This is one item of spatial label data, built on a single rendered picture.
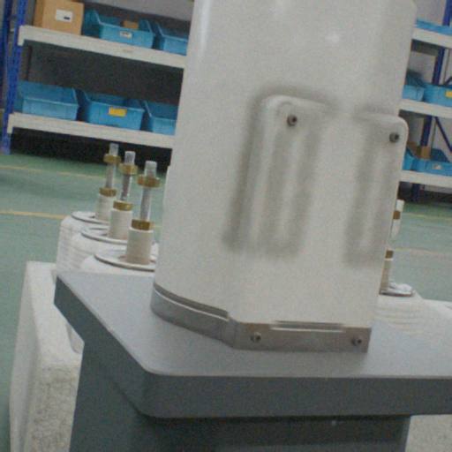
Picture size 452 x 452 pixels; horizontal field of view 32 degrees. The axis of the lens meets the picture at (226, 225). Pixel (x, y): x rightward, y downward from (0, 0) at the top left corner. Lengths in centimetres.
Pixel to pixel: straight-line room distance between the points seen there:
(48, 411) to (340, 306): 38
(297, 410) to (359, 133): 11
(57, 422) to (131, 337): 37
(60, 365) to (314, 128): 39
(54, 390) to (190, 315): 35
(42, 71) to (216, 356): 565
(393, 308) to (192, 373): 49
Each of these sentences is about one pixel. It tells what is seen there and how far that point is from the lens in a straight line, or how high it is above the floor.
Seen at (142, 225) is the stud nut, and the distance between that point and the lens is 70.
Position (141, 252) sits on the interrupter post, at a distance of 70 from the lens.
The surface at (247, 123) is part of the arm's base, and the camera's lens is 30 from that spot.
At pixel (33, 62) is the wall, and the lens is 591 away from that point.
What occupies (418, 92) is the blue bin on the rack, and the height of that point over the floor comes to 86.
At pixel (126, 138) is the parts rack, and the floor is 20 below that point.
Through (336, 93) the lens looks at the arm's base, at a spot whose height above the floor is 40.
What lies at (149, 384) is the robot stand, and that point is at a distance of 27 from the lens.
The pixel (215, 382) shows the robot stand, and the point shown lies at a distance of 27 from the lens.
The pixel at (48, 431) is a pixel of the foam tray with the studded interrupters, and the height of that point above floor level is 12.
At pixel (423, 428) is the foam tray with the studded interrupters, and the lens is 77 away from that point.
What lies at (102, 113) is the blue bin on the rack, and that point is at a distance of 526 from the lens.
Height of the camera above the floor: 38
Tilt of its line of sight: 7 degrees down
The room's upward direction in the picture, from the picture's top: 9 degrees clockwise
